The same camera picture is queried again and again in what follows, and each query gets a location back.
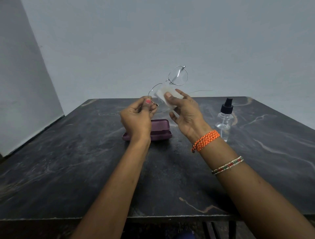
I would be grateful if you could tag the person's left hand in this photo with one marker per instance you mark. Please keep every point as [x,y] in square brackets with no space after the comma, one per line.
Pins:
[134,120]

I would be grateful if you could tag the person's right hand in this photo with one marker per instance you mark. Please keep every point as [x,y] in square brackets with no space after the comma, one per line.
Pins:
[190,118]

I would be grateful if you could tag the person's left thumb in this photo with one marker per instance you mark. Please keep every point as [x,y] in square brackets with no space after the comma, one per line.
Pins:
[148,104]

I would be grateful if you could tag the person's right thumb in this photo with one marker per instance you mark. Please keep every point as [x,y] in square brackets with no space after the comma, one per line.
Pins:
[170,99]

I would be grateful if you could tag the white cleaning cloth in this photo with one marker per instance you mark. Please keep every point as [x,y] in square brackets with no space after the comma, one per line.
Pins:
[160,93]

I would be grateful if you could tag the metal frame eyeglasses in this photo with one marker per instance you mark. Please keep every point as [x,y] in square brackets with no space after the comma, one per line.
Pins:
[183,70]

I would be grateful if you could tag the person's left forearm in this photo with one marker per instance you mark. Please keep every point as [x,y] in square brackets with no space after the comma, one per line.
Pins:
[115,192]

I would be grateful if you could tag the person's right forearm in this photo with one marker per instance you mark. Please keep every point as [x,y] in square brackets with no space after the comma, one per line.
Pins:
[258,202]

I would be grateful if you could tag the purple eyeglasses case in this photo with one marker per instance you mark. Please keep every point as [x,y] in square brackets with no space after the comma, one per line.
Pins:
[161,128]

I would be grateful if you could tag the clear spray bottle black nozzle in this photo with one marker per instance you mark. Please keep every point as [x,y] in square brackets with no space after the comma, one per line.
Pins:
[224,120]

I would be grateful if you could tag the red green beaded bangle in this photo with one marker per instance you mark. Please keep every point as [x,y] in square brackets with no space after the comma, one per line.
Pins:
[227,165]

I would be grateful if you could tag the black metal table frame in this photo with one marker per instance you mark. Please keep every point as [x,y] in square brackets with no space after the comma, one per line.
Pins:
[231,230]

